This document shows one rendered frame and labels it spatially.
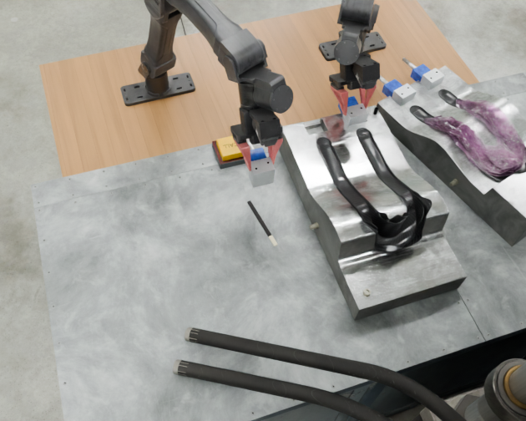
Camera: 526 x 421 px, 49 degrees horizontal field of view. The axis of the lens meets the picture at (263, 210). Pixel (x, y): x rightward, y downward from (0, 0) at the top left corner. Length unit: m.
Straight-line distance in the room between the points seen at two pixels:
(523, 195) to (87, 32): 2.33
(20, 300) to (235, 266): 1.16
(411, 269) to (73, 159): 0.87
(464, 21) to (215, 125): 2.10
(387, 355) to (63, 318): 0.70
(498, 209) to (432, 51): 0.62
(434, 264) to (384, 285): 0.13
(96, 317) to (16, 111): 1.69
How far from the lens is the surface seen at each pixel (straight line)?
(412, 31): 1.92
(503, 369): 1.07
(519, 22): 3.51
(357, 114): 1.46
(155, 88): 1.61
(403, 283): 1.28
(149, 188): 1.44
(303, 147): 1.40
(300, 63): 1.74
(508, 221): 1.45
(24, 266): 2.35
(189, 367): 1.19
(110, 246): 1.37
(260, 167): 1.27
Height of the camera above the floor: 1.97
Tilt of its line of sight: 57 degrees down
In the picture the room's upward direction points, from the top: 4 degrees clockwise
